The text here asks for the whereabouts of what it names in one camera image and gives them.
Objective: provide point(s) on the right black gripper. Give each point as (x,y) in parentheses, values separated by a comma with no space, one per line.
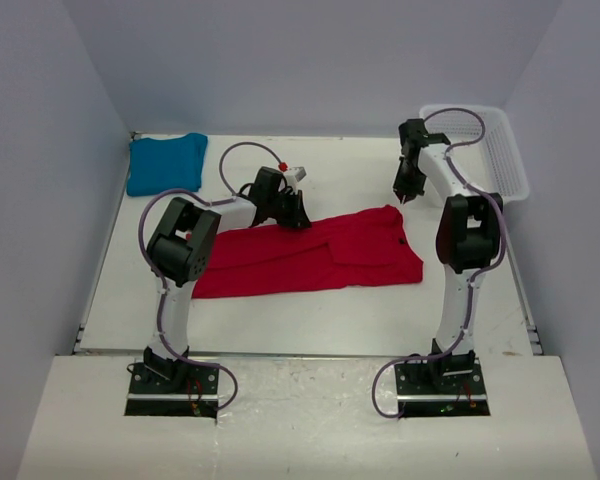
(404,190)

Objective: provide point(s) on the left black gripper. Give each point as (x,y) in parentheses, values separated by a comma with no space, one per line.
(296,218)

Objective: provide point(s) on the red t shirt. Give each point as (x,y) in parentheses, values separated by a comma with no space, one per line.
(368,248)

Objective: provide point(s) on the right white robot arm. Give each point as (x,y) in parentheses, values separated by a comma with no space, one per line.
(468,244)

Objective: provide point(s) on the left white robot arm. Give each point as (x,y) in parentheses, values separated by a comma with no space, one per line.
(179,251)

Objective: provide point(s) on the white plastic basket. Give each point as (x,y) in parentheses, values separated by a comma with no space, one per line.
(493,164)

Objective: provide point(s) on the folded blue t shirt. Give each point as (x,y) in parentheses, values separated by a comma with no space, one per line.
(159,165)

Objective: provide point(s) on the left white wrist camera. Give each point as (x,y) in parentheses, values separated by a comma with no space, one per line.
(294,175)

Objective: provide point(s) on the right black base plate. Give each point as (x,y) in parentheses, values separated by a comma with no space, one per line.
(449,387)

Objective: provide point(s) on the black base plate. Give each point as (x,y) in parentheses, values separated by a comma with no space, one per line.
(449,387)
(192,392)

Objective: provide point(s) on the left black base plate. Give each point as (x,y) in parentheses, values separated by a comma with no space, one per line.
(192,392)

